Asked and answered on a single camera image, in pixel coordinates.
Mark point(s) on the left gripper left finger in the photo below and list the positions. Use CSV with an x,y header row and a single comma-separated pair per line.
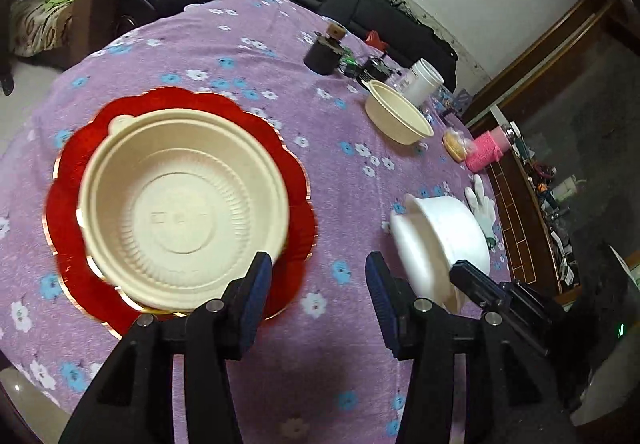
x,y
132,397

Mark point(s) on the large red gold-rimmed plate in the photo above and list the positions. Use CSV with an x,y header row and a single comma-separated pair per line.
x,y
102,302

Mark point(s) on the white plastic jar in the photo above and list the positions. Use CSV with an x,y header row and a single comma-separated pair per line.
x,y
420,82

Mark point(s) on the cream plastic bowl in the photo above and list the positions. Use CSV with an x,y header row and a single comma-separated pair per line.
x,y
394,115

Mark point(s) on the patterned cushion stool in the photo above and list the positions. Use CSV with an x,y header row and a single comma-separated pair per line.
x,y
38,26

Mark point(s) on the bagged bread snack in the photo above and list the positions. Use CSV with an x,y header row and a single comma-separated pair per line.
x,y
457,145

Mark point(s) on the black cylinder with wooden knob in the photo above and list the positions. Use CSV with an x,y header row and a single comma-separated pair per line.
x,y
325,54

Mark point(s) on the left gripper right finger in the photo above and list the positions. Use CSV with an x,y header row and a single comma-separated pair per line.
x,y
510,392

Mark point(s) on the large white foam bowl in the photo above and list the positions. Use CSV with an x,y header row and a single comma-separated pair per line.
x,y
431,235

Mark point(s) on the white work glove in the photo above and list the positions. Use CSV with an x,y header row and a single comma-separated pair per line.
x,y
482,208

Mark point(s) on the pink sleeved thermos bottle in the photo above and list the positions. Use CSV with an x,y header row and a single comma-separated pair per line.
x,y
491,146

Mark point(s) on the green wrapped item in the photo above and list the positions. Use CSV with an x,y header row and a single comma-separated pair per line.
x,y
349,67

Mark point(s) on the black motor device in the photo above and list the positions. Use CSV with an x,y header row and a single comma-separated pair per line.
x,y
375,68

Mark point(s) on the wooden side cabinet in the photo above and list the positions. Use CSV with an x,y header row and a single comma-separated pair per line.
x,y
532,83

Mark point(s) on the cream plastic bowl ribbed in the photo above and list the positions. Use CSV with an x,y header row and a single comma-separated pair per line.
x,y
174,204

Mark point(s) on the red plastic bag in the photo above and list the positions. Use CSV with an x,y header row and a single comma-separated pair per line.
x,y
374,41

